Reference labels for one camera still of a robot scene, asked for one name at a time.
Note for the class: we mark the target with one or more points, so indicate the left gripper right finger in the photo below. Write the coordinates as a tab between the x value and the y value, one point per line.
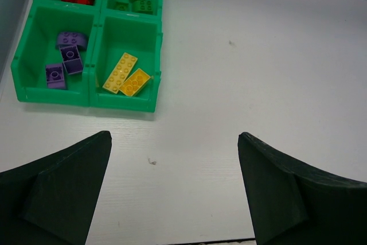
292	202

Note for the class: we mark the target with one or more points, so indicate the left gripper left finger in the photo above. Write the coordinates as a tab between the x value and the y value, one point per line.
52	200

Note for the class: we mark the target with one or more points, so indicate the large purple rounded lego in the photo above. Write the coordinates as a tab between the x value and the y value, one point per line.
55	78

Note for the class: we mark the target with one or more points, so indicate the yellow curved lego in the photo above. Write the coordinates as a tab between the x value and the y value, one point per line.
135	83

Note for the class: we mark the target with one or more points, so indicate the purple curved lego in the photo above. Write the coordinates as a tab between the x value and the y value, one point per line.
72	38
71	59

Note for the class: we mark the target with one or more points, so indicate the long yellow lego plate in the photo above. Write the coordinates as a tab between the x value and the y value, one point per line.
120	73

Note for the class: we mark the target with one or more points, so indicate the green lego brick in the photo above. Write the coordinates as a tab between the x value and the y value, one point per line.
121	6

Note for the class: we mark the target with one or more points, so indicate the green four-compartment bin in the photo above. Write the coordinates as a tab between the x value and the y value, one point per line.
90	53

